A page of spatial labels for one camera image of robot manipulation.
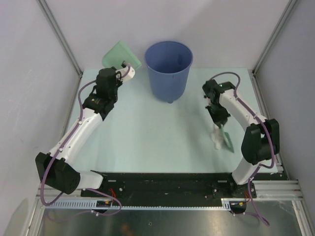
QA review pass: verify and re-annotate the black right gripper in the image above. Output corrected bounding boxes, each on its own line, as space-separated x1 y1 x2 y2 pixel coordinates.
205 102 231 128

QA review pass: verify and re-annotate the light green hand brush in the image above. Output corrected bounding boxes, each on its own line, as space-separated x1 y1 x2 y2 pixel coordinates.
220 125 234 153

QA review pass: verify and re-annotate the light green plastic dustpan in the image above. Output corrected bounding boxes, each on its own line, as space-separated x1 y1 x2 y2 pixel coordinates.
102 41 142 69

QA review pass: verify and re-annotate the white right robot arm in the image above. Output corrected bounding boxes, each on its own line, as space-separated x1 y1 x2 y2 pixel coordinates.
202 79 280 197

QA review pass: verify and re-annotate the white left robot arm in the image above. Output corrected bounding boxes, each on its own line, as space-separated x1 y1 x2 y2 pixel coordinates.
35 66 135 197

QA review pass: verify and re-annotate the white paper scrap right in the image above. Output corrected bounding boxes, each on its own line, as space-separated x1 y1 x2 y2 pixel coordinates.
211 124 225 150

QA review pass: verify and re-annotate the blue plastic waste bin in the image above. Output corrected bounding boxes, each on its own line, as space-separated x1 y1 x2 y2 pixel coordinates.
144 41 193 103

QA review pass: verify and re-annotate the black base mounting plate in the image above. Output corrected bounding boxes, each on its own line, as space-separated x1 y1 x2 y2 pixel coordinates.
81 172 288 199

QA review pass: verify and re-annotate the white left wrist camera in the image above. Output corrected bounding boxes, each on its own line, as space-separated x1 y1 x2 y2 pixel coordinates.
116 66 136 83

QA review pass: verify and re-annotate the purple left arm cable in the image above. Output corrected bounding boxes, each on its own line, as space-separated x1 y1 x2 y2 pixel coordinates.
40 62 131 223

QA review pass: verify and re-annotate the white cable duct strip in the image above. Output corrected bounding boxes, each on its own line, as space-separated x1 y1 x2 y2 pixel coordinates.
47 199 231 210

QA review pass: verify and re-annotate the aluminium frame post left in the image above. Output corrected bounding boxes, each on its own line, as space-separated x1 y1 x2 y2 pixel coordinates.
36 0 83 78

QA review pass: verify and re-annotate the aluminium frame post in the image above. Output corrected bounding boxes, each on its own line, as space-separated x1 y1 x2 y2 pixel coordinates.
36 0 83 78
252 0 300 75

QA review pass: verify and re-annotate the aluminium frame rail front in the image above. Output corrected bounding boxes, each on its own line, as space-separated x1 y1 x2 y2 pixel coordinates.
44 180 304 201

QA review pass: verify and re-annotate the aluminium frame post right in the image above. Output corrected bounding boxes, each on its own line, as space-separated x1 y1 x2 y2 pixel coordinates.
252 0 300 75

